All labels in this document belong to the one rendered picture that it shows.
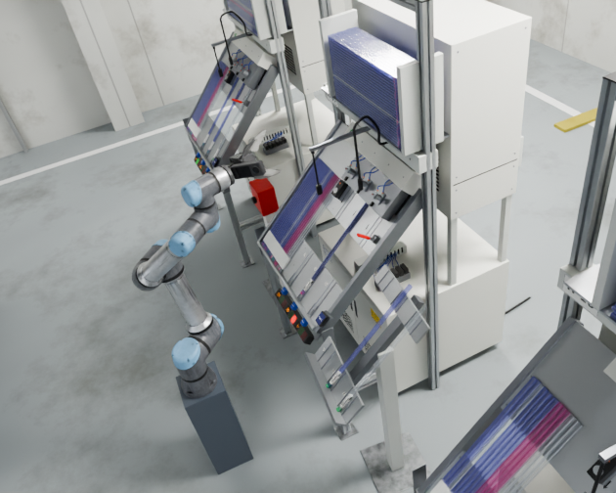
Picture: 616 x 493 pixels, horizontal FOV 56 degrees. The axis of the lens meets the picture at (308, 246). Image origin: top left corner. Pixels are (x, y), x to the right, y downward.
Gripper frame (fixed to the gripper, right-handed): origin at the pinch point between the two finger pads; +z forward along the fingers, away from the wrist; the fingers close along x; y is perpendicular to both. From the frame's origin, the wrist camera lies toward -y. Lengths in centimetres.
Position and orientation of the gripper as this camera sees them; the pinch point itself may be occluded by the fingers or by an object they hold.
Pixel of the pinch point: (275, 151)
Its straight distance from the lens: 199.9
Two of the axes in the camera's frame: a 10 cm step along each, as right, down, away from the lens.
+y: -5.9, -1.5, 7.9
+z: 7.4, -5.0, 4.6
